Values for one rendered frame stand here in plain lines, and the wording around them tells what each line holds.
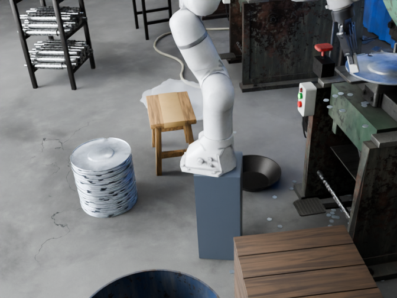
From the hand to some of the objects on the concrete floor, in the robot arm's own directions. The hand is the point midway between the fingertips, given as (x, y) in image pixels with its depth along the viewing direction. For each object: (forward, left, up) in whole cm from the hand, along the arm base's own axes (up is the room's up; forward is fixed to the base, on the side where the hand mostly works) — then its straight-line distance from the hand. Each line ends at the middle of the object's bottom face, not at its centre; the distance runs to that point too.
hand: (352, 62), depth 168 cm
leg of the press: (+31, +38, -82) cm, 96 cm away
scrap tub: (-59, -93, -82) cm, 137 cm away
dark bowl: (-36, +35, -82) cm, 96 cm away
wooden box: (-17, -57, -82) cm, 101 cm away
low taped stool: (-82, +55, -82) cm, 129 cm away
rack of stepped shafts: (-190, +162, -82) cm, 263 cm away
